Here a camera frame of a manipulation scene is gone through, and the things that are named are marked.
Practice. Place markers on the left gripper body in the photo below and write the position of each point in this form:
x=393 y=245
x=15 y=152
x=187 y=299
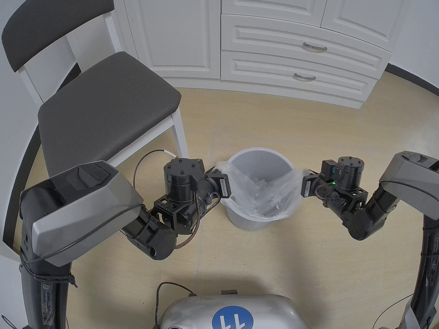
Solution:
x=223 y=185

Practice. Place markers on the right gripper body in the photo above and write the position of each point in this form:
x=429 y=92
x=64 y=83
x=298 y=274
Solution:
x=308 y=185

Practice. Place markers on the white chair dark grey cushions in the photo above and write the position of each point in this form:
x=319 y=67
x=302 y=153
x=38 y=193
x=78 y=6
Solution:
x=103 y=108

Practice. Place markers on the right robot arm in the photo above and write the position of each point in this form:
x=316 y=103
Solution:
x=404 y=173

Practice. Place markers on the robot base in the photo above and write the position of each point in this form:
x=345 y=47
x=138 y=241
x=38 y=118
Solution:
x=192 y=314

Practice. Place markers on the pale grey trash bin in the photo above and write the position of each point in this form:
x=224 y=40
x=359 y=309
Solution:
x=260 y=159

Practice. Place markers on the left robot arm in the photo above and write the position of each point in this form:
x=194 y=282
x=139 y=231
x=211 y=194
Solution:
x=85 y=211

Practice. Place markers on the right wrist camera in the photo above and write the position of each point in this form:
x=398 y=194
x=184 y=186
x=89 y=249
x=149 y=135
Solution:
x=328 y=168

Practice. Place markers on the clear plastic bag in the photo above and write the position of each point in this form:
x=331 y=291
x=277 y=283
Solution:
x=260 y=194

